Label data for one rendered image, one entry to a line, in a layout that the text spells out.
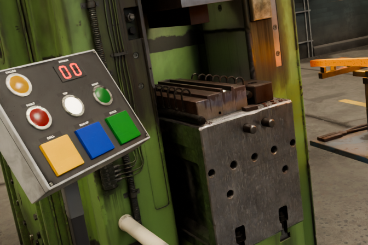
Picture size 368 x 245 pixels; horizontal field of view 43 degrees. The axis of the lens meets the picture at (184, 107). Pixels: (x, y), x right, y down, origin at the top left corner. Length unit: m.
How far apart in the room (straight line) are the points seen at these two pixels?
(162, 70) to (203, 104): 0.50
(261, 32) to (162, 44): 0.41
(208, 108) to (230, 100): 0.09
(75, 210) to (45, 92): 0.32
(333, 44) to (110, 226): 8.01
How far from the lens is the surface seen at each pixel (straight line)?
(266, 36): 1.79
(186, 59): 1.98
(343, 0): 9.41
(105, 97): 1.17
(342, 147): 1.70
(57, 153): 1.01
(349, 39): 9.51
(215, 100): 1.48
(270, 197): 1.62
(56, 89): 1.11
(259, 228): 1.63
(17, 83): 1.06
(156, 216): 1.62
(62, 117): 1.07
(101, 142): 1.09
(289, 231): 1.73
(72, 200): 1.22
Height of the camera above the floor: 1.28
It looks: 12 degrees down
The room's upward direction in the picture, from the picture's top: 9 degrees counter-clockwise
